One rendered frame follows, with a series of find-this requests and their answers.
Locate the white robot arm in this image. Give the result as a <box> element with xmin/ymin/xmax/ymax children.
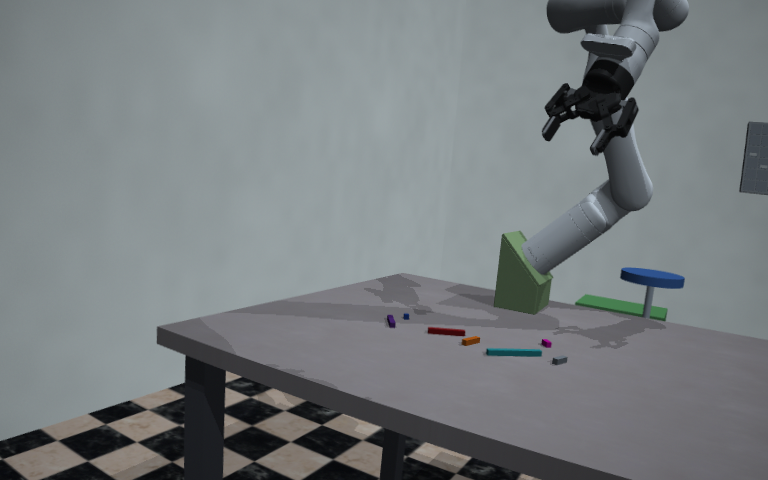
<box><xmin>522</xmin><ymin>0</ymin><xmax>689</xmax><ymax>275</ymax></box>

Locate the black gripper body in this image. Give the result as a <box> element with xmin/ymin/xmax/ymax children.
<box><xmin>574</xmin><ymin>60</ymin><xmax>634</xmax><ymax>122</ymax></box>

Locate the red rod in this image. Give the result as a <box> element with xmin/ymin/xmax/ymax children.
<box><xmin>428</xmin><ymin>327</ymin><xmax>465</xmax><ymax>336</ymax></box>

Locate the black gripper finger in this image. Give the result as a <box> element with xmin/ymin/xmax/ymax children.
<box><xmin>542</xmin><ymin>83</ymin><xmax>590</xmax><ymax>141</ymax></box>
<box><xmin>590</xmin><ymin>93</ymin><xmax>639</xmax><ymax>156</ymax></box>

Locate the turquoise rod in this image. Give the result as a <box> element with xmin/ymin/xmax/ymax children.
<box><xmin>486</xmin><ymin>348</ymin><xmax>542</xmax><ymax>357</ymax></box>

